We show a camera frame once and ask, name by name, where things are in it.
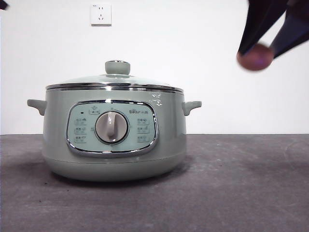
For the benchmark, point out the brown egg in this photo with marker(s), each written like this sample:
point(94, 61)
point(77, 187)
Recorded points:
point(256, 60)

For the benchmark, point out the white wall socket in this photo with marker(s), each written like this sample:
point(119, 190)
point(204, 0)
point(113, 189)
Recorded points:
point(101, 14)

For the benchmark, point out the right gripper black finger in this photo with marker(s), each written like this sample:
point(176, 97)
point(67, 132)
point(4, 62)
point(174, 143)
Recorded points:
point(292, 33)
point(262, 19)

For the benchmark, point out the pale green electric cooking pot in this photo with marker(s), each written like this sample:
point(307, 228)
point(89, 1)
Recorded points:
point(60, 120)

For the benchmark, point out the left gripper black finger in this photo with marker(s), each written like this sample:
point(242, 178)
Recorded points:
point(3, 5)

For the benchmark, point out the glass lid with green knob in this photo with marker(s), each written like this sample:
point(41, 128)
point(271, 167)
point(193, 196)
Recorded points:
point(117, 67)

